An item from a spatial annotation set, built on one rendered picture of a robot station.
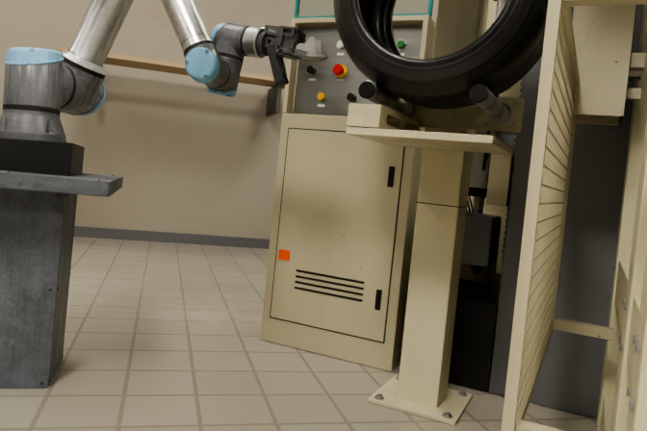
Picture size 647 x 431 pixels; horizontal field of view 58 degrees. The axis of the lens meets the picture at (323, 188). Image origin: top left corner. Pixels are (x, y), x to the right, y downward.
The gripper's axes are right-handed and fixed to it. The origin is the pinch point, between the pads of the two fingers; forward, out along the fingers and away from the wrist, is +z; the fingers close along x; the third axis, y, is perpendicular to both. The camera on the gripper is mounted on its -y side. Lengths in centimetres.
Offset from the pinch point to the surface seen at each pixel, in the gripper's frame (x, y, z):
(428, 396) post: 26, -91, 46
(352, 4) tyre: -11.8, 12.8, 11.5
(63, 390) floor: -30, -106, -43
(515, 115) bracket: 24, -4, 52
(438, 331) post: 26, -71, 44
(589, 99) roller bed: 19, 3, 70
